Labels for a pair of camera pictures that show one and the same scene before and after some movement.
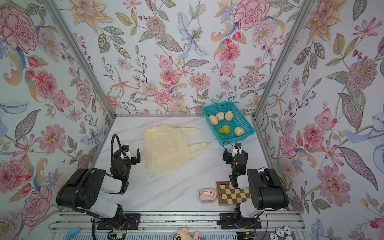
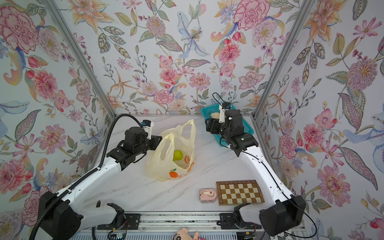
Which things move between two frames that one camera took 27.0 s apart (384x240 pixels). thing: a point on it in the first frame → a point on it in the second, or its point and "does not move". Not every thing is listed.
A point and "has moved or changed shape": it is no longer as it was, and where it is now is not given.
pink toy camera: (207, 195) does not move
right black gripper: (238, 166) → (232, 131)
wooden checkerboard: (227, 194) does not move
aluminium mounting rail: (87, 221) does not move
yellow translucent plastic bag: (166, 148) has moved or changed shape
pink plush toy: (183, 234) does not move
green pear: (225, 129) has moved or changed shape
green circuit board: (119, 236) does not move
